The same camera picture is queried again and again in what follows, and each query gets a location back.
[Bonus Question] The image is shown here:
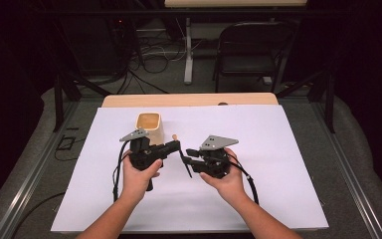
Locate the person's left hand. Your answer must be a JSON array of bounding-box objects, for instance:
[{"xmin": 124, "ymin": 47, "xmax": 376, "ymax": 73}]
[{"xmin": 120, "ymin": 149, "xmax": 164, "ymax": 200}]

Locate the hand-held gripper black cable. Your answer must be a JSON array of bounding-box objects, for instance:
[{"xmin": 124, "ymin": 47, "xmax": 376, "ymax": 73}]
[
  {"xmin": 111, "ymin": 140, "xmax": 131, "ymax": 203},
  {"xmin": 227, "ymin": 155, "xmax": 261, "ymax": 206}
]

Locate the beige square cup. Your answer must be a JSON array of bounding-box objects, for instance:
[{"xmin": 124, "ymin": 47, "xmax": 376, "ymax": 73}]
[{"xmin": 134, "ymin": 112, "xmax": 165, "ymax": 146}]

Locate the tangle of floor cables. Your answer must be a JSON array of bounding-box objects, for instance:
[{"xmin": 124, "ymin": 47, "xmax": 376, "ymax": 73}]
[{"xmin": 112, "ymin": 19, "xmax": 187, "ymax": 96}]

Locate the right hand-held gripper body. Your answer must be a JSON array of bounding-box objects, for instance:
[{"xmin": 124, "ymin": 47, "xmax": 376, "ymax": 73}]
[{"xmin": 190, "ymin": 134, "xmax": 240, "ymax": 179}]

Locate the aluminium rail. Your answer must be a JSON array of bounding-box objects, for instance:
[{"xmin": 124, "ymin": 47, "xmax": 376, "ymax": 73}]
[
  {"xmin": 0, "ymin": 99, "xmax": 81, "ymax": 239},
  {"xmin": 311, "ymin": 99, "xmax": 382, "ymax": 239}
]

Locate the white desk leg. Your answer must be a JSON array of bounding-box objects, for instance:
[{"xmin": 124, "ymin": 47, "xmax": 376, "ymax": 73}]
[{"xmin": 182, "ymin": 17, "xmax": 194, "ymax": 86}]

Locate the person's right hand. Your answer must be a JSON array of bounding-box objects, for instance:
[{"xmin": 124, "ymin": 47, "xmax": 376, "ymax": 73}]
[{"xmin": 199, "ymin": 147, "xmax": 249, "ymax": 204}]

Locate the right hand-held gripper black cable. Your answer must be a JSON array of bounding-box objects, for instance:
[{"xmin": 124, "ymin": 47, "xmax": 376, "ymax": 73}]
[{"xmin": 227, "ymin": 155, "xmax": 261, "ymax": 206}]

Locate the black metal stand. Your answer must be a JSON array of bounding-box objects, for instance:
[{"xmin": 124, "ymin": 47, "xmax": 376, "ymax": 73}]
[
  {"xmin": 275, "ymin": 69, "xmax": 336, "ymax": 134},
  {"xmin": 53, "ymin": 71, "xmax": 112, "ymax": 133}
]

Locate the white board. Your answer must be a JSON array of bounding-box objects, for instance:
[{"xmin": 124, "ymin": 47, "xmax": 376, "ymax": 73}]
[{"xmin": 50, "ymin": 105, "xmax": 330, "ymax": 233}]

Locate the left hand-held gripper black cable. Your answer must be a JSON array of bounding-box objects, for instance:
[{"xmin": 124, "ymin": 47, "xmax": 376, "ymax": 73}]
[{"xmin": 111, "ymin": 140, "xmax": 131, "ymax": 203}]

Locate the small black frame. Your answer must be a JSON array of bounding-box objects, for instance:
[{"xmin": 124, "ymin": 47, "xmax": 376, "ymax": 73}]
[{"xmin": 57, "ymin": 134, "xmax": 76, "ymax": 151}]

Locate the black metal crossbar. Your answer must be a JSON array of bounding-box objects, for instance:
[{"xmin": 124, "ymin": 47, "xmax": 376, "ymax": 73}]
[{"xmin": 36, "ymin": 9, "xmax": 346, "ymax": 16}]

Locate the black equipment cabinet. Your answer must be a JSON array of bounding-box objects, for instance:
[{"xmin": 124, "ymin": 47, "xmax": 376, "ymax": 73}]
[{"xmin": 59, "ymin": 13, "xmax": 127, "ymax": 78}]

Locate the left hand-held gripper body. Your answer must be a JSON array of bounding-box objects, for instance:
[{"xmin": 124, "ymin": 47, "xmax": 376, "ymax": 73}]
[{"xmin": 118, "ymin": 128, "xmax": 168, "ymax": 192}]

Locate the light wooden table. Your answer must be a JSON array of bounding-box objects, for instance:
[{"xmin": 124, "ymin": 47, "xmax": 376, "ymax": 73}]
[{"xmin": 100, "ymin": 92, "xmax": 280, "ymax": 109}]

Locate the dark pencil with beige end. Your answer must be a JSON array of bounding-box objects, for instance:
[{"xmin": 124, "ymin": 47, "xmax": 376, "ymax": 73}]
[{"xmin": 171, "ymin": 133, "xmax": 193, "ymax": 179}]

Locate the black floor cable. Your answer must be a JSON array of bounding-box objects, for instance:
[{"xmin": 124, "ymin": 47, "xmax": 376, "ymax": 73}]
[{"xmin": 11, "ymin": 191, "xmax": 67, "ymax": 239}]

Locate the black folding chair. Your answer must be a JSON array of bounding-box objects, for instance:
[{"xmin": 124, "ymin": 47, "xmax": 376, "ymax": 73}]
[{"xmin": 212, "ymin": 21, "xmax": 299, "ymax": 94}]

